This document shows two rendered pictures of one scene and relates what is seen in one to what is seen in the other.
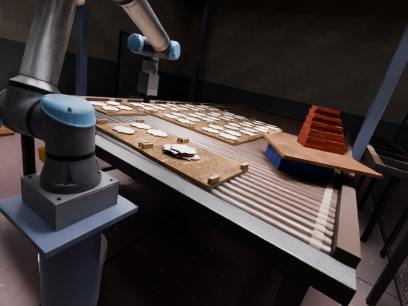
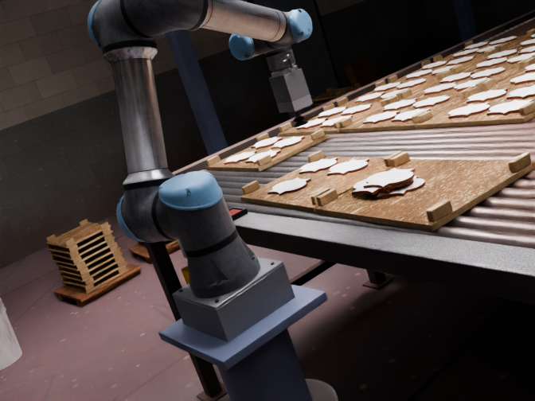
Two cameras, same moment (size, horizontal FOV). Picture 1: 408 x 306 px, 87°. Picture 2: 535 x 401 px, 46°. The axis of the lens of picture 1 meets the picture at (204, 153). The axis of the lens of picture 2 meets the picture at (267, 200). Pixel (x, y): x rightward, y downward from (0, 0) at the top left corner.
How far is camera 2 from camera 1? 60 cm
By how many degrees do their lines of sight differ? 28
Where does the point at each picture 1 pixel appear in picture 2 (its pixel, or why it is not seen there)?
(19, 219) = (188, 341)
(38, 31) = (128, 116)
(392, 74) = not seen: outside the picture
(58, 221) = (226, 328)
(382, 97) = not seen: outside the picture
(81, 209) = (247, 309)
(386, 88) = not seen: outside the picture
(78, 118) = (200, 197)
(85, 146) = (221, 227)
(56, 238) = (230, 348)
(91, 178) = (244, 267)
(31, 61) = (134, 153)
